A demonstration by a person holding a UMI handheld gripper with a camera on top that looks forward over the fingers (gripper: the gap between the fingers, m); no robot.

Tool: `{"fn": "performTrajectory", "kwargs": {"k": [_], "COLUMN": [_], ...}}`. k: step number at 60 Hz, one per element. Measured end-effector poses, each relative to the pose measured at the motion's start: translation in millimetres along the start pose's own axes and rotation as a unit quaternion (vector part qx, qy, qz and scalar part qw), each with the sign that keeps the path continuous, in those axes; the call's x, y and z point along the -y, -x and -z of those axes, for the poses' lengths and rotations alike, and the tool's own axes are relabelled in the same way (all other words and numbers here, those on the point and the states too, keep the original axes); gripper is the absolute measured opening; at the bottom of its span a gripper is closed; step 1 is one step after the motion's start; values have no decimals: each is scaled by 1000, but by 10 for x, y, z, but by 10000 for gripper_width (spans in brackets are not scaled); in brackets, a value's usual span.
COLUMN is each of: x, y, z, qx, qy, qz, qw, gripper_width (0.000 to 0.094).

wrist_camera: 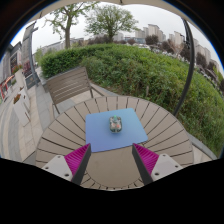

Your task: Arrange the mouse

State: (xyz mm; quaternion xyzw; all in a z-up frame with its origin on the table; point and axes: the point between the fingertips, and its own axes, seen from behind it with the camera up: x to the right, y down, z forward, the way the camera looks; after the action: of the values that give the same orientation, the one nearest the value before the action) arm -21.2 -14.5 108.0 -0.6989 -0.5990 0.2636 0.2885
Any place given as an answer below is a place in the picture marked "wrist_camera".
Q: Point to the grey shopfront building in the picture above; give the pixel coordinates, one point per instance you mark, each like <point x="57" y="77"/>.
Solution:
<point x="10" y="63"/>

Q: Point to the white planter with flowers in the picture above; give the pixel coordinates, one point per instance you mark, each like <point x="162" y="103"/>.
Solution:
<point x="18" y="78"/>
<point x="20" y="111"/>

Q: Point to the round leafy green tree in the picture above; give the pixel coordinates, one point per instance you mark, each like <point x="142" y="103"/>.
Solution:
<point x="110" y="20"/>

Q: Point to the distant apartment buildings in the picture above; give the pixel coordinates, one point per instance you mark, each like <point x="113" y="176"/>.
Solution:
<point x="153" y="30"/>

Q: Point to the blue square mouse pad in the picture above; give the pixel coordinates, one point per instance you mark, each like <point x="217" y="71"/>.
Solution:
<point x="100" y="133"/>

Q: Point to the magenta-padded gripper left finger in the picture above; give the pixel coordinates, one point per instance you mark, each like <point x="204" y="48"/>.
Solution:
<point x="77" y="159"/>

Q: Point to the tall grey sign pillar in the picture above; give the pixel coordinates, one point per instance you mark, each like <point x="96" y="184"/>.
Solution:
<point x="26" y="50"/>

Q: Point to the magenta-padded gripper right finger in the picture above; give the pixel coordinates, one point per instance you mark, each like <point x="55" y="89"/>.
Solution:
<point x="146" y="160"/>

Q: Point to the tall thin-trunk tree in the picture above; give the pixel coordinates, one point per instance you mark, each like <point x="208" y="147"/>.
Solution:
<point x="67" y="33"/>

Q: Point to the dark curved umbrella pole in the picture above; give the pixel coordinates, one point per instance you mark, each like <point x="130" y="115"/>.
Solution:
<point x="190" y="60"/>

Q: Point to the beige umbrella canopy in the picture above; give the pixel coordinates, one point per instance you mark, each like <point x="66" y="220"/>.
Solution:
<point x="110" y="2"/>

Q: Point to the brown slatted outdoor chair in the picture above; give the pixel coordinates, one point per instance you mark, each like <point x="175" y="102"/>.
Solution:
<point x="68" y="85"/>

